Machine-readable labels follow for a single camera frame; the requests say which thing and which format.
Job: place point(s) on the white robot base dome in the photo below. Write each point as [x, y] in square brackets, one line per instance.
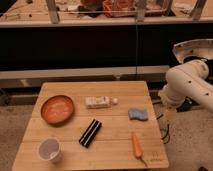
[202, 48]

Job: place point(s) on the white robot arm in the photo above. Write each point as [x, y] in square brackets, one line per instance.
[187, 80]

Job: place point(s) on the white tube with label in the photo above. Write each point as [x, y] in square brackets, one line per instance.
[100, 102]

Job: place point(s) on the blue sponge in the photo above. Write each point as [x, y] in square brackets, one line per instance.
[138, 114]

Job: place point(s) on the black striped rectangular block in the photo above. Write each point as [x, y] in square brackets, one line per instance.
[90, 133]

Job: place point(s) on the wooden table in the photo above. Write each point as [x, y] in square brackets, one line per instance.
[114, 127]

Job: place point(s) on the orange wooden bowl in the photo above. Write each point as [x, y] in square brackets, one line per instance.
[57, 109]

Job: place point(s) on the orange carrot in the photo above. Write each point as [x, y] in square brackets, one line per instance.
[137, 150]

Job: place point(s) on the orange basket on shelf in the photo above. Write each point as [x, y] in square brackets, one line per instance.
[126, 8]

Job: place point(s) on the white paper cup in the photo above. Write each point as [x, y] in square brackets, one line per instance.
[49, 150]

